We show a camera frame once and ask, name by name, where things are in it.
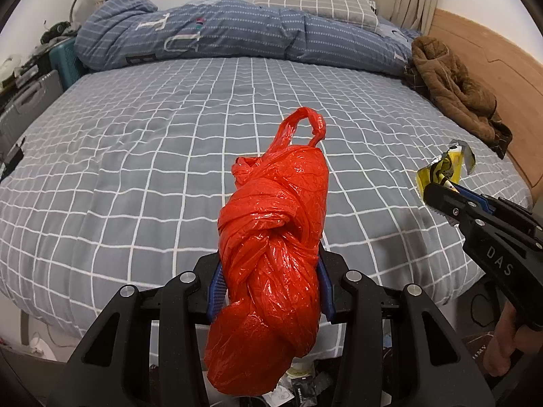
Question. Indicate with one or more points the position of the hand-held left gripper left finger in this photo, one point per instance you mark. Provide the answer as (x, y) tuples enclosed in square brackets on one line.
[(216, 288)]

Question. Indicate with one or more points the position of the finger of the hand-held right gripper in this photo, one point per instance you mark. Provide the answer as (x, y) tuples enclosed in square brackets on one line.
[(445, 203), (477, 202)]

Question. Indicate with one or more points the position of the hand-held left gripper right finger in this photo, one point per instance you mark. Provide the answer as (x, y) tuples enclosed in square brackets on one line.
[(324, 288)]

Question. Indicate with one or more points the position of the small torn foil wrapper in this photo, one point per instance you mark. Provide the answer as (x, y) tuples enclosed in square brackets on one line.
[(445, 165)]

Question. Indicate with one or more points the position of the red plastic bag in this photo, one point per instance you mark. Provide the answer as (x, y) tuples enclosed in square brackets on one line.
[(271, 241)]

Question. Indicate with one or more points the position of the person's right hand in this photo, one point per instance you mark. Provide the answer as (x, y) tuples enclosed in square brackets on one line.
[(502, 339)]

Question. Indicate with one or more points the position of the brown quilted jacket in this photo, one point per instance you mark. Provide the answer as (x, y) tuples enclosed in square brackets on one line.
[(449, 80)]

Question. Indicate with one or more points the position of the wooden headboard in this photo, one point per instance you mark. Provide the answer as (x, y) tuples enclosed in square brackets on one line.
[(500, 72)]

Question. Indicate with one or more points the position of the grey checked pillow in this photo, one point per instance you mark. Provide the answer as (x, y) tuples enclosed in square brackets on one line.
[(314, 2)]

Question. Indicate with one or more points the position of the blue striped duvet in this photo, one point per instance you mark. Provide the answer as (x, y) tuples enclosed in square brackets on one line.
[(237, 29)]

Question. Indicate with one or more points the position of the grey suitcase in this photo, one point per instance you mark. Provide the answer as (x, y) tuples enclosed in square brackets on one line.
[(29, 97)]

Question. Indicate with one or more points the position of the teal suitcase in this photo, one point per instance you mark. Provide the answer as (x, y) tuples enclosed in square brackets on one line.
[(63, 63)]

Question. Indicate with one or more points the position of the white round object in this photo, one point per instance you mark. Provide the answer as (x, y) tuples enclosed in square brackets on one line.
[(10, 65)]

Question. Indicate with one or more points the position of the dark clutter pile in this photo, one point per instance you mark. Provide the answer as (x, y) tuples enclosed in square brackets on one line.
[(57, 29)]

